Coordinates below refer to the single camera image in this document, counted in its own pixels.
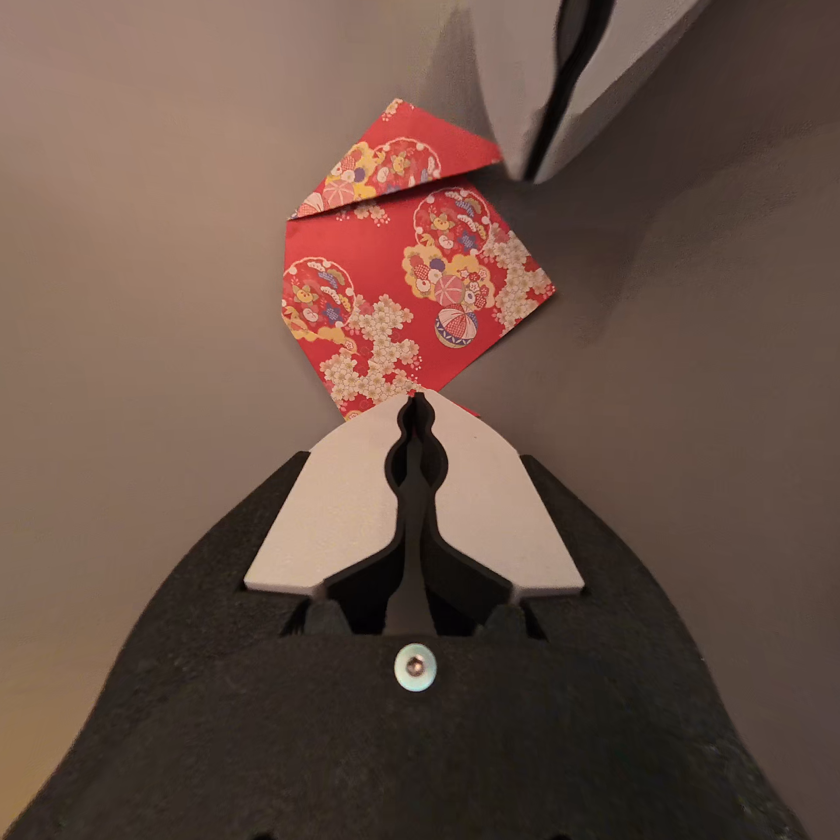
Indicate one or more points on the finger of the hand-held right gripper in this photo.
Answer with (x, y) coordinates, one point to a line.
(630, 59)
(518, 72)

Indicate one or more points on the red floral origami paper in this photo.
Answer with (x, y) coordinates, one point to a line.
(407, 289)

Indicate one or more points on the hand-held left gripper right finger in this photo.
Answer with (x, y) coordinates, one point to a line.
(499, 518)

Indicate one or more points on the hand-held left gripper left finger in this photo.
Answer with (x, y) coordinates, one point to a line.
(321, 512)

